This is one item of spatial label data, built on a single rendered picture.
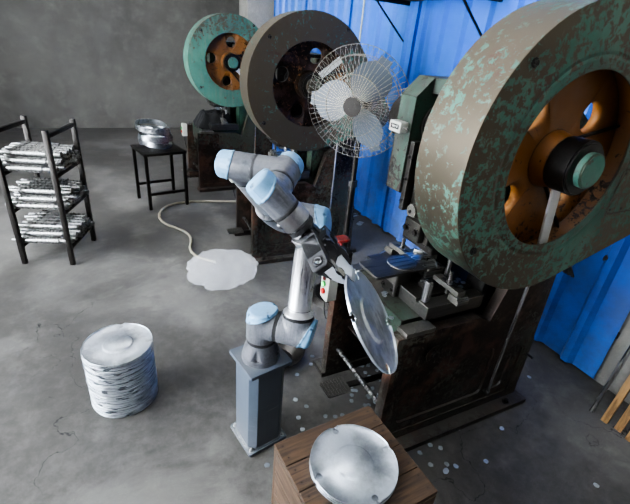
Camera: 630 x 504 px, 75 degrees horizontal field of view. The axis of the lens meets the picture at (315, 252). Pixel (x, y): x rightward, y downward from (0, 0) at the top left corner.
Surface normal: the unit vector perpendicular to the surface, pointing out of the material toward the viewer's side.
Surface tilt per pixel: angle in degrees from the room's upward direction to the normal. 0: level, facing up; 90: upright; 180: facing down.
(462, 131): 76
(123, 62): 90
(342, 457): 0
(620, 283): 90
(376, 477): 0
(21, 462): 0
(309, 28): 90
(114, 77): 90
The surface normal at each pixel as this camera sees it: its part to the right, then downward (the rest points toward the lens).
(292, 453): 0.08, -0.88
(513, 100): 0.43, 0.45
